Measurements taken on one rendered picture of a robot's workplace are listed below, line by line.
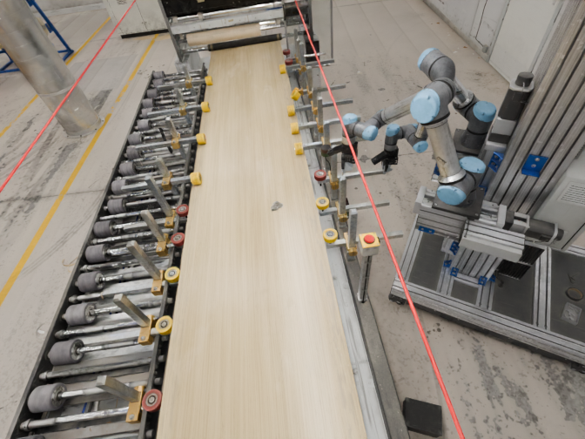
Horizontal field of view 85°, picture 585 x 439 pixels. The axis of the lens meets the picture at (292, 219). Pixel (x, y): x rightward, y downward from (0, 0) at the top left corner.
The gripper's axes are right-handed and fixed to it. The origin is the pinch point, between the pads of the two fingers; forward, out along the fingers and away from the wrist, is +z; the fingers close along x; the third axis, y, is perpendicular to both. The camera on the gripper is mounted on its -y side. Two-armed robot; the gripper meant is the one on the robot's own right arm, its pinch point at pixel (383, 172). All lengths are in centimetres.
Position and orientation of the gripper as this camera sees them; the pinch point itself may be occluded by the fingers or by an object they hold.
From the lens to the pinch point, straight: 224.6
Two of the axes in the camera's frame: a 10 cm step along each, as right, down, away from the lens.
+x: -1.1, -7.5, 6.6
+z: 1.0, 6.5, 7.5
